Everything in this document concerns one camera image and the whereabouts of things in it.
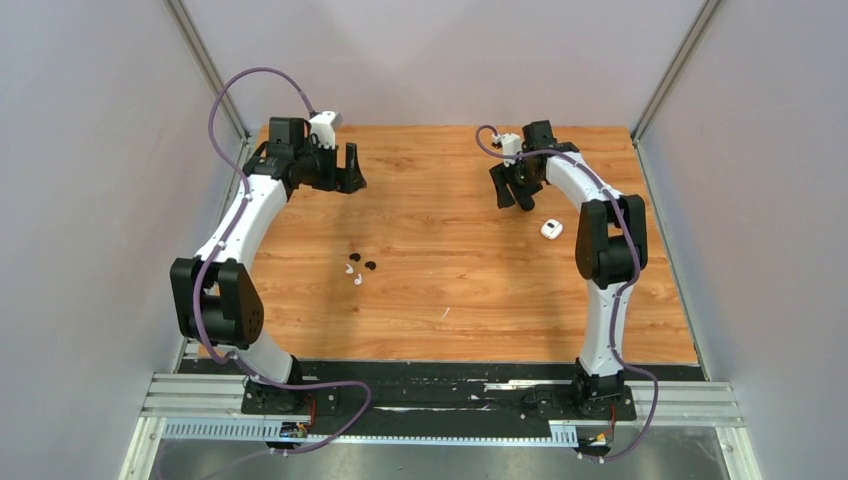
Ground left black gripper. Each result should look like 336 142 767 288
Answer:
294 139 366 194

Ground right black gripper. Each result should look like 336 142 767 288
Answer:
492 154 544 208

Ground white earbud charging case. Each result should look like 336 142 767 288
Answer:
540 219 564 240

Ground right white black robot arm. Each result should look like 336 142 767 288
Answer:
483 121 648 418

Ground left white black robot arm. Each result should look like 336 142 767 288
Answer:
169 110 367 413

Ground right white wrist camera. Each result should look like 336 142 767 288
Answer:
492 133 523 167

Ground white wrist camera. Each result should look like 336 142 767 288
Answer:
308 110 343 149
492 133 523 167

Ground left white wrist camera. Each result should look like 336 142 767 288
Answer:
308 110 343 149

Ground white slotted cable duct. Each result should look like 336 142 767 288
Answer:
162 422 579 448

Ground left aluminium frame post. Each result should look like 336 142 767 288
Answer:
163 0 250 143

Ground aluminium frame post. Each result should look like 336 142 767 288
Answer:
630 0 725 146
163 0 250 143

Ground right aluminium frame post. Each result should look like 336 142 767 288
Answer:
630 0 725 146

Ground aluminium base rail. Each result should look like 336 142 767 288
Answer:
141 374 744 427

